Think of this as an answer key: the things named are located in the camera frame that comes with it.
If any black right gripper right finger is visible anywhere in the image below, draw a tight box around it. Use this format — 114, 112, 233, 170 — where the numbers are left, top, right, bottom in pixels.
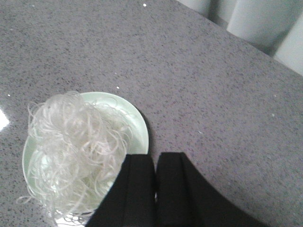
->
156, 152, 265, 227

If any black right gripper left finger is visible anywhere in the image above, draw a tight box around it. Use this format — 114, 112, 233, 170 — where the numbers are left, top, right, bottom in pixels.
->
86, 154, 155, 227

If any white vermicelli noodle bundle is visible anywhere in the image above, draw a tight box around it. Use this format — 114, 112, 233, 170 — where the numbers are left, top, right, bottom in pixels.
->
16, 91, 133, 226

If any light green round plate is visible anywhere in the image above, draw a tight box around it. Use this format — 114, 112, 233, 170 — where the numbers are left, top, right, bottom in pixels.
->
21, 92, 150, 219

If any white pleated curtain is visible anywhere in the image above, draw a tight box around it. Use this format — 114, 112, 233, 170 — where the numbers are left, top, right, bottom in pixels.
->
181, 0, 303, 75

